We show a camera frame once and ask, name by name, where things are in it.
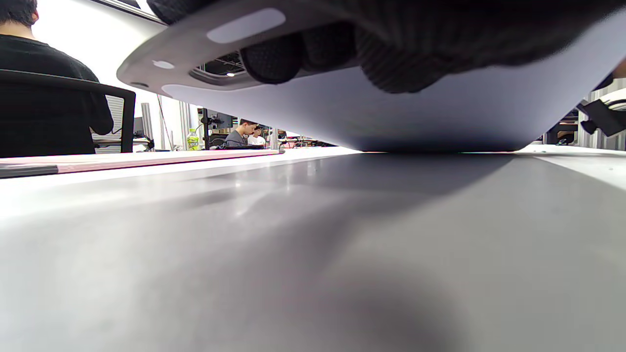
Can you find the person's left hand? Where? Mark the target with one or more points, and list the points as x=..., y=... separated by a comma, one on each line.
x=440, y=34

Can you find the blue cutting board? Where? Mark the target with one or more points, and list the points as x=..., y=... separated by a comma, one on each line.
x=391, y=117

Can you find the pink cutting board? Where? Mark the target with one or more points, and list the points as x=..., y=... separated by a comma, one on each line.
x=146, y=159

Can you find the black monitor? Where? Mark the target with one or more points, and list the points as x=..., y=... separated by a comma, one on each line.
x=222, y=120

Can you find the yellow bottle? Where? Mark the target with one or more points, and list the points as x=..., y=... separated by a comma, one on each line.
x=193, y=142

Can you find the black office chair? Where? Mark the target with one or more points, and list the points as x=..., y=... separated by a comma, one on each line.
x=128, y=120

